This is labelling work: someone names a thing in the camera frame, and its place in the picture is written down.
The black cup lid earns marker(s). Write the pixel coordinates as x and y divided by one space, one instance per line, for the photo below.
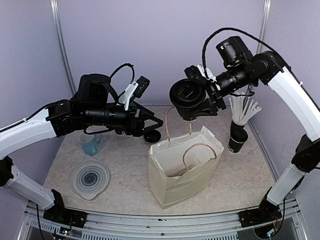
239 135
186 94

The black paper coffee cup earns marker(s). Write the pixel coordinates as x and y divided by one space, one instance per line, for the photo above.
234 147

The right aluminium post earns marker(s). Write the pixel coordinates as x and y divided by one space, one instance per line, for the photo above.
265 19

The blue glass cup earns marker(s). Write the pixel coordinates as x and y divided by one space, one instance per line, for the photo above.
90 142

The aluminium front rail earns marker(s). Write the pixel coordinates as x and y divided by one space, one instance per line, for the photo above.
225 225

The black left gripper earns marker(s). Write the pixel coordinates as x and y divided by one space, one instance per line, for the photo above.
130 128

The cream paper bag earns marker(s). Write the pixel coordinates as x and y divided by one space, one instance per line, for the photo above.
182 166

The wrapped white straws bundle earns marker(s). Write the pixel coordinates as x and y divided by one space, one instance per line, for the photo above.
243 110

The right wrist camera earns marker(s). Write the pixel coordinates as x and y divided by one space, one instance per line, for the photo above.
196 74

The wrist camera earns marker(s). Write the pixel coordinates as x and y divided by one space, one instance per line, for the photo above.
196 74
134 90

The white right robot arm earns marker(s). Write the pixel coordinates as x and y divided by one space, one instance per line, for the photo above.
276 125

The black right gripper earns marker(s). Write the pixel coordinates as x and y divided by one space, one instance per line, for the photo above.
216 93

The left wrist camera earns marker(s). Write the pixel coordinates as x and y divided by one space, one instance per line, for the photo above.
134 90

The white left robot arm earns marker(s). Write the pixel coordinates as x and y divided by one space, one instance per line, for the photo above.
20 146

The stack of black lids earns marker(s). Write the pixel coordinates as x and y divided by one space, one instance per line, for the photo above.
152 137

